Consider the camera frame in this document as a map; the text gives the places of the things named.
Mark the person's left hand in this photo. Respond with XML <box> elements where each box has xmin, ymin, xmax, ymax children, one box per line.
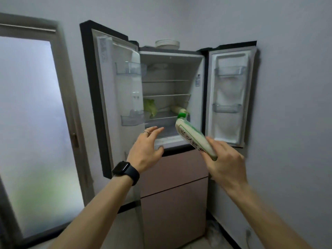
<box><xmin>126</xmin><ymin>126</ymin><xmax>165</xmax><ymax>174</ymax></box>

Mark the person's right hand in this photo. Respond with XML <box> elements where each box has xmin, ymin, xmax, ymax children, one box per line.
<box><xmin>199</xmin><ymin>136</ymin><xmax>248</xmax><ymax>190</ymax></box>

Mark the white bottle with green cap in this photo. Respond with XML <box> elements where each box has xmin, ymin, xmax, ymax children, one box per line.
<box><xmin>175</xmin><ymin>113</ymin><xmax>218</xmax><ymax>161</ymax></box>

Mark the person's right forearm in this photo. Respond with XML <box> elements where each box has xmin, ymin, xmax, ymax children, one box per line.
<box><xmin>223</xmin><ymin>182</ymin><xmax>315</xmax><ymax>249</ymax></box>

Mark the person's left forearm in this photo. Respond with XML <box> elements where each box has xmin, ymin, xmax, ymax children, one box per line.
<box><xmin>49</xmin><ymin>175</ymin><xmax>133</xmax><ymax>249</ymax></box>

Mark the pink refrigerator drawer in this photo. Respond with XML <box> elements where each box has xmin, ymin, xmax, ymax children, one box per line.
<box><xmin>141</xmin><ymin>177</ymin><xmax>208</xmax><ymax>245</ymax></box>
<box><xmin>140</xmin><ymin>150</ymin><xmax>209</xmax><ymax>198</ymax></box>

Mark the glass refrigerator shelf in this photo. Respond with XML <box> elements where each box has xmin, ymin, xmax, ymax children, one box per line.
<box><xmin>143</xmin><ymin>94</ymin><xmax>191</xmax><ymax>99</ymax></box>
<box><xmin>148</xmin><ymin>111</ymin><xmax>190</xmax><ymax>122</ymax></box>
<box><xmin>142</xmin><ymin>79</ymin><xmax>191</xmax><ymax>83</ymax></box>

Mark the clear door bin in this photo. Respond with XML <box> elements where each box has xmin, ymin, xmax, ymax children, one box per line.
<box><xmin>115</xmin><ymin>62</ymin><xmax>148</xmax><ymax>76</ymax></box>
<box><xmin>120</xmin><ymin>110</ymin><xmax>151</xmax><ymax>127</ymax></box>
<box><xmin>214</xmin><ymin>66</ymin><xmax>246</xmax><ymax>76</ymax></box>
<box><xmin>212</xmin><ymin>103</ymin><xmax>243</xmax><ymax>113</ymax></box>

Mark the black smart watch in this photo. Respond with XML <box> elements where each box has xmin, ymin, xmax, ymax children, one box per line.
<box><xmin>112</xmin><ymin>161</ymin><xmax>141</xmax><ymax>186</ymax></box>

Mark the green cabbage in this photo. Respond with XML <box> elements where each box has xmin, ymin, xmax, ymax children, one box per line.
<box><xmin>143</xmin><ymin>98</ymin><xmax>158</xmax><ymax>118</ymax></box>

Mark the small black-edged refrigerator door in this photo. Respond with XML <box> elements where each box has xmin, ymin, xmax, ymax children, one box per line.
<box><xmin>202</xmin><ymin>41</ymin><xmax>258</xmax><ymax>149</ymax></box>

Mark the large black-edged refrigerator door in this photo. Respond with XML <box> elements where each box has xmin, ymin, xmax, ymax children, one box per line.
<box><xmin>80</xmin><ymin>20</ymin><xmax>151</xmax><ymax>179</ymax></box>

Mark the open refrigerator body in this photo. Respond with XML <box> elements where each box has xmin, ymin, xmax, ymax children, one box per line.
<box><xmin>138</xmin><ymin>46</ymin><xmax>210</xmax><ymax>249</ymax></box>

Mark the stack of white plates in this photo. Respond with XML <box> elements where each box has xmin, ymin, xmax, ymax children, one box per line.
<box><xmin>155</xmin><ymin>39</ymin><xmax>180</xmax><ymax>50</ymax></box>

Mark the frosted glass door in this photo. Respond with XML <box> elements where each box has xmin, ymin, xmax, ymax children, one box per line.
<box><xmin>0</xmin><ymin>12</ymin><xmax>95</xmax><ymax>249</ymax></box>

